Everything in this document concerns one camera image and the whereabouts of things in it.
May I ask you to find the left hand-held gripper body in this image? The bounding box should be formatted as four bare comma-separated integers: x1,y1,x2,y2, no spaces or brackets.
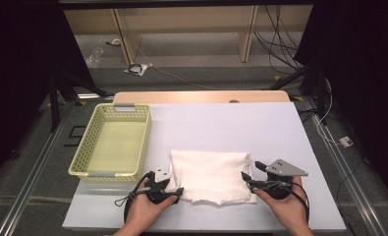
145,166,180,207

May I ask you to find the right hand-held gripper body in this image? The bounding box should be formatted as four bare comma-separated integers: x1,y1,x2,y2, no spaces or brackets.
250,158,309,201

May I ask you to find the white baby shirt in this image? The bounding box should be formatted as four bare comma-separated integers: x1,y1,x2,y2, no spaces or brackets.
166,149,258,207

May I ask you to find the pale green plastic basket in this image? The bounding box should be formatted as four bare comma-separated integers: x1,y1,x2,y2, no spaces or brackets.
68,102,152,184

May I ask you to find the person's left hand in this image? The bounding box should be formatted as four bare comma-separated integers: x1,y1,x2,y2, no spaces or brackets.
123,178,180,232

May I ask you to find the person's right hand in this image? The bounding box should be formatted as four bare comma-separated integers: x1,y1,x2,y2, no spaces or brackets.
251,176,310,232

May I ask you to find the white table mat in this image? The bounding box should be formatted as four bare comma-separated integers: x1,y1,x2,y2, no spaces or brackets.
62,101,347,232

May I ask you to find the white power adapter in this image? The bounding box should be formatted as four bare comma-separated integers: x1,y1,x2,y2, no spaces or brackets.
338,136,355,148

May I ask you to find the black metal stand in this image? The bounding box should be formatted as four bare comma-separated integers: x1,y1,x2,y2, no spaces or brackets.
269,58,329,126
47,72,115,133

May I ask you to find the black curtain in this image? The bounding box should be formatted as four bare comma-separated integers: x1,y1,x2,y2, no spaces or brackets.
294,0,388,208
0,0,96,185

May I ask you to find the clear plastic bag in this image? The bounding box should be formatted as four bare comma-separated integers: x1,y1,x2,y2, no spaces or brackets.
84,45,105,69

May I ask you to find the light wooden desk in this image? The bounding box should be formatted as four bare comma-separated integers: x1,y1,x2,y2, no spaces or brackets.
63,4,313,65

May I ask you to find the right hand-held gripper cable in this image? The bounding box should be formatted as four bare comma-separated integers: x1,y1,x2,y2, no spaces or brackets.
290,181,311,224

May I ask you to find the hand-held gripper cable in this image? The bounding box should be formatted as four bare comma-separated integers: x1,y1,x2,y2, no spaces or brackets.
290,181,311,224
114,171,157,224

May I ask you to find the left hand-held gripper cable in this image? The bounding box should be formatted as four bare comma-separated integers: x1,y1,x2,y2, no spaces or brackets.
114,171,157,224

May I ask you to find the aluminium floor rail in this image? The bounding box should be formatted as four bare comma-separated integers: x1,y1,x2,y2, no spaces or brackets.
304,96,388,236
0,101,77,236

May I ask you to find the white adapter cable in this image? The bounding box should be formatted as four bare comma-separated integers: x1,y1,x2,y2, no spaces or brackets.
315,78,344,146

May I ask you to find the thin white floor cable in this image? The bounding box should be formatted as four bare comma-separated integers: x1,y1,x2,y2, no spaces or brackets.
138,48,281,91

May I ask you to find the plastic bag with black cable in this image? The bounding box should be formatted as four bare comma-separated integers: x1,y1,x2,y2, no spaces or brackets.
124,62,149,77

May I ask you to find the bundle of black cables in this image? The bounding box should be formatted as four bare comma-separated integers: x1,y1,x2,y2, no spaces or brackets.
253,4,308,75

